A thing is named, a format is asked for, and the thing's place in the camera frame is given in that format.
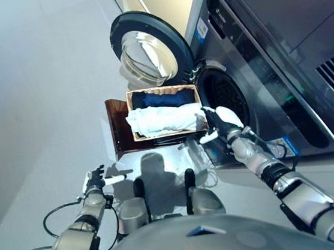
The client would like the dark brown wooden stool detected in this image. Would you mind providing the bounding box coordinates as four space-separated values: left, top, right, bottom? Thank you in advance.
104 88 210 161

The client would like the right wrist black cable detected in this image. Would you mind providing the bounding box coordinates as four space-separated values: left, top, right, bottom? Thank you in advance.
245 122 302 177

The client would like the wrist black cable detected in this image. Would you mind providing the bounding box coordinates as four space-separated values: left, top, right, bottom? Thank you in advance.
245 122 302 177
1 194 123 250

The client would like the small blue white sticker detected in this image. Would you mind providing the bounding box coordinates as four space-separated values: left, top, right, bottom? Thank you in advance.
194 17 210 43

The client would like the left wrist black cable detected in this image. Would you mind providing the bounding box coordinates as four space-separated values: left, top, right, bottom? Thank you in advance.
1 194 123 250

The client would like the wicker laundry basket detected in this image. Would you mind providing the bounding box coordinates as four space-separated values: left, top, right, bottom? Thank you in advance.
125 81 210 143

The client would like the round washing machine door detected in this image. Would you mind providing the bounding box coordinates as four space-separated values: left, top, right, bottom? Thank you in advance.
107 5 198 93

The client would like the energy label sticker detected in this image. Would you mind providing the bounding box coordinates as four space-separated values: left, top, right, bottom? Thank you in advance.
266 135 299 160

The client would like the blue garment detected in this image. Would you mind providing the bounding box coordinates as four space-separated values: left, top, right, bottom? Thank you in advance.
143 88 185 112

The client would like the white garment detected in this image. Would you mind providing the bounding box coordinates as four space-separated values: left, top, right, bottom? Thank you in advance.
124 100 208 140

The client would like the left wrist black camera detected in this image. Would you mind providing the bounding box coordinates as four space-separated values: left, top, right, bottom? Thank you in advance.
104 194 115 210

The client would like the grey robot torso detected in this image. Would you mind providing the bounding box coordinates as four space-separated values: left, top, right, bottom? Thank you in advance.
73 199 334 250

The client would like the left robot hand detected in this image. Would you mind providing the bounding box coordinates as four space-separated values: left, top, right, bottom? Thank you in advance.
82 162 130 196

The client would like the silver washing machine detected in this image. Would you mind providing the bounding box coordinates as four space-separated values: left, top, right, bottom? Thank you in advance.
180 0 334 169

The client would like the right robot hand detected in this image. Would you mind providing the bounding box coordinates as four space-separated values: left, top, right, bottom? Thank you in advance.
194 101 246 145

